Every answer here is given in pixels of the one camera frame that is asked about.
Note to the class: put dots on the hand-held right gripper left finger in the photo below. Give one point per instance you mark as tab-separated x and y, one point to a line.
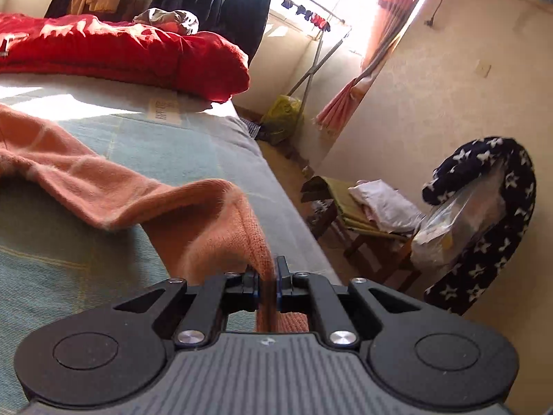
250	289

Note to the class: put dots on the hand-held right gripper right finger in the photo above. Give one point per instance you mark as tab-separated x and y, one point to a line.
283	287

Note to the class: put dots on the orange knit sweater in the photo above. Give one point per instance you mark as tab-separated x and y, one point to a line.
129	190

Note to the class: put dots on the metal clothes drying rack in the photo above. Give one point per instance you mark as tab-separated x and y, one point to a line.
317	58

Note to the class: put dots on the dark wooden stool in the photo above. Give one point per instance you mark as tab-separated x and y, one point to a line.
371	246

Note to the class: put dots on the olive folded cloth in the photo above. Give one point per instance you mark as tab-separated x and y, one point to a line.
341	199

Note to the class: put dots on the white folded cloth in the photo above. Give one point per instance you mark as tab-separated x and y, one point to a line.
384	205

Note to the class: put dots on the yellow plastic bag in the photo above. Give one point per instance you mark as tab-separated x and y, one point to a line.
281	116

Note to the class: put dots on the clear plastic bag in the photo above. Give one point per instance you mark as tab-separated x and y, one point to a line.
453	229

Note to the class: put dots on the orange curtain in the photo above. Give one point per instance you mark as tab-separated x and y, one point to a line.
341	103

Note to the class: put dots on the navy star-print cloth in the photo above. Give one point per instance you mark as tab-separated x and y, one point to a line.
497	263

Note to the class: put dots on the black hanging jacket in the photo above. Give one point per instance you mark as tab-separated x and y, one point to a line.
242	21

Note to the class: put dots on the row of hanging socks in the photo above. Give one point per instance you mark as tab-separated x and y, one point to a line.
319	21

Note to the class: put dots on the red quilt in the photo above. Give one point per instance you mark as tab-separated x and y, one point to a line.
108	52

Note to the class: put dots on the grey-khaki crumpled garment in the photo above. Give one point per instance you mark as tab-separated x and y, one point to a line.
168	17

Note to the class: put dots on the brown hanging garment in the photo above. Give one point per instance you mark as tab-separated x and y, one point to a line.
136	0

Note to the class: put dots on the wall switch plate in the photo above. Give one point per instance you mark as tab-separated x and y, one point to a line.
483	70

